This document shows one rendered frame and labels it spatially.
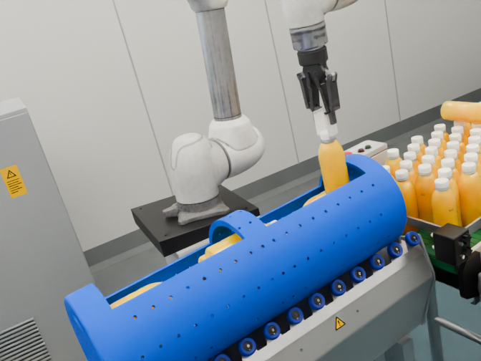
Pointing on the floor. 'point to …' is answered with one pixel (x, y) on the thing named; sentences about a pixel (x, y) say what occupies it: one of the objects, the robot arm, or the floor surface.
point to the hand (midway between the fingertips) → (326, 123)
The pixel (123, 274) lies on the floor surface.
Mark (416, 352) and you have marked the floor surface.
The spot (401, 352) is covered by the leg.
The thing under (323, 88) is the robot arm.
